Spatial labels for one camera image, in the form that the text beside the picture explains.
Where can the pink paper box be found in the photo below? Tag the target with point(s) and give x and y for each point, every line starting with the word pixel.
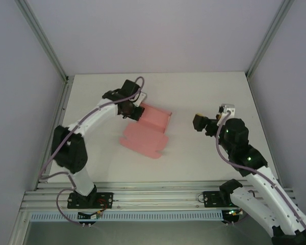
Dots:
pixel 142 140

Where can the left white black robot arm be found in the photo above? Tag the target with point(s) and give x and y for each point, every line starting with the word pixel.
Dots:
pixel 97 117

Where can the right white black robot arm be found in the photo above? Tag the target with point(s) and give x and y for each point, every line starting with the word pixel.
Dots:
pixel 247 204

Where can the grey metal panel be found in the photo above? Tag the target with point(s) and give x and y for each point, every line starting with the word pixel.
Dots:
pixel 155 234

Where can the aluminium table side rail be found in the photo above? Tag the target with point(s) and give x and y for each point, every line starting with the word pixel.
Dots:
pixel 60 112

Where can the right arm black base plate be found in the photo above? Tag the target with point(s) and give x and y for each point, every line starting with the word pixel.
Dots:
pixel 211 200

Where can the aluminium mounting rail bed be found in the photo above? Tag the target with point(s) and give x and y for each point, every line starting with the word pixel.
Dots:
pixel 155 194

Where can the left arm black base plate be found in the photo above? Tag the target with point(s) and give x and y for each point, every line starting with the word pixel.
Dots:
pixel 105 196

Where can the aluminium frame post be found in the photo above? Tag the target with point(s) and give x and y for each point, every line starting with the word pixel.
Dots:
pixel 43 43
pixel 267 38

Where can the short aluminium frame leg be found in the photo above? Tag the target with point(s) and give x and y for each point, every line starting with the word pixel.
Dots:
pixel 18 229

